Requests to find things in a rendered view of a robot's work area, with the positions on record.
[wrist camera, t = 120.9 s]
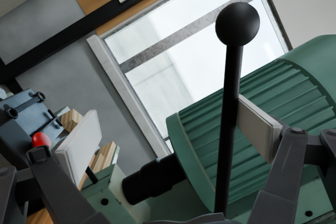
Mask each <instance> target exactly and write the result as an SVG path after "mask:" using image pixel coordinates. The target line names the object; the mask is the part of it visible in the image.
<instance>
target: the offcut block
mask: <svg viewBox="0 0 336 224"><path fill-rule="evenodd" d="M82 118H83V116H82V115H81V114H79V113H78V112H77V111H76V110H74V109H71V110H69V111H67V112H66V113H64V114H62V116H61V123H62V127H63V128H64V129H65V130H67V131H68V132H70V133H71V132H72V130H73V129H74V128H75V127H76V126H77V124H78V123H79V122H80V121H81V120H82Z"/></svg>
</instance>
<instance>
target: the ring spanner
mask: <svg viewBox="0 0 336 224"><path fill-rule="evenodd" d="M39 95H41V96H42V98H40V96H39ZM45 100H46V96H45V95H44V94H43V93H42V92H37V93H36V97H34V98H32V99H30V100H28V101H27V102H25V103H23V104H21V105H19V106H17V107H16V108H13V107H8V108H6V109H5V111H4V113H5V115H6V116H7V117H8V118H9V119H15V120H16V119H17V118H18V117H19V113H20V112H22V111H23V110H25V109H27V108H28V107H30V106H31V105H33V104H35V103H36V102H38V101H41V102H44V101H45ZM9 111H12V112H13V113H14V116H12V115H10V113H9Z"/></svg>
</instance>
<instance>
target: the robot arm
mask: <svg viewBox="0 0 336 224"><path fill-rule="evenodd" d="M236 126H237V127H238V128H239V130H240V131H241V132H242V133H243V134H244V135H245V137H246V138H247V139H248V140H249V141H250V143H251V144H252V145H253V146H254V147H255V149H256V150H257V151H258V152H259V153H260V154H261V156H262V157H263V158H264V159H265V160H266V162H267V163H268V164H269V165H272V166H271V169H270V172H269V174H268V177H267V180H266V182H265V185H264V188H263V190H259V192H258V195H257V197H256V200H255V203H254V205H253V208H252V210H251V213H250V215H249V218H248V220H247V223H246V224H295V218H296V212H297V205H298V199H299V193H300V187H301V181H302V175H303V168H304V164H307V165H315V166H316V168H317V171H318V173H319V175H320V178H321V180H322V183H323V185H324V188H325V190H326V193H327V195H328V198H329V200H330V203H331V205H332V208H333V210H334V213H335V215H336V129H334V128H333V129H331V128H325V129H322V130H321V133H320V135H310V134H308V132H307V131H306V130H304V129H302V128H298V127H290V126H288V125H287V124H286V123H284V122H283V121H281V120H280V119H279V118H277V117H276V116H273V115H271V114H267V113H265V112H264V111H263V110H261V109H260V108H258V107H257V106H256V105H254V104H253V103H252V102H250V101H249V100H248V99H246V98H245V97H244V96H242V95H241V94H239V96H238V106H237V116H236ZM101 139H102V133H101V128H100V124H99V119H98V114H97V111H96V110H95V109H93V110H89V111H88V112H87V113H86V115H85V116H84V117H83V118H82V119H81V121H80V122H79V123H78V124H77V126H76V127H75V128H74V129H73V130H72V132H71V133H70V134H69V135H68V136H67V137H66V138H63V139H61V140H60V141H59V142H58V143H57V144H56V145H55V146H54V147H53V148H52V149H51V150H50V147H49V145H39V146H36V147H34V148H31V149H30V150H28V151H27V152H26V154H25V155H26V158H27V161H28V163H29V166H30V167H29V168H26V169H23V170H19V171H17V170H16V167H15V166H13V165H11V166H5V167H3V168H0V224H26V222H27V213H28V204H29V201H31V200H34V199H36V198H39V197H41V199H42V201H43V203H44V205H45V207H46V209H47V211H48V213H49V216H50V218H51V220H52V222H53V224H112V223H111V222H110V221H109V220H108V218H107V217H106V216H105V215H104V214H103V212H102V211H101V210H99V211H97V212H96V211H95V209H94V208H93V207H92V206H91V204H90V203H89V202H88V200H87V199H86V198H85V197H84V195H83V194H82V193H81V192H80V190H79V189H78V185H79V183H80V181H81V179H82V177H83V175H84V173H85V171H86V169H87V167H88V165H89V163H90V161H91V159H92V157H93V155H94V153H95V151H96V149H97V147H98V145H99V143H100V141H101ZM142 224H242V223H240V222H237V221H234V220H230V219H225V216H224V213H223V212H218V213H211V214H203V215H201V216H198V217H196V218H193V219H190V220H188V221H185V222H179V221H170V220H156V221H149V222H143V223H142Z"/></svg>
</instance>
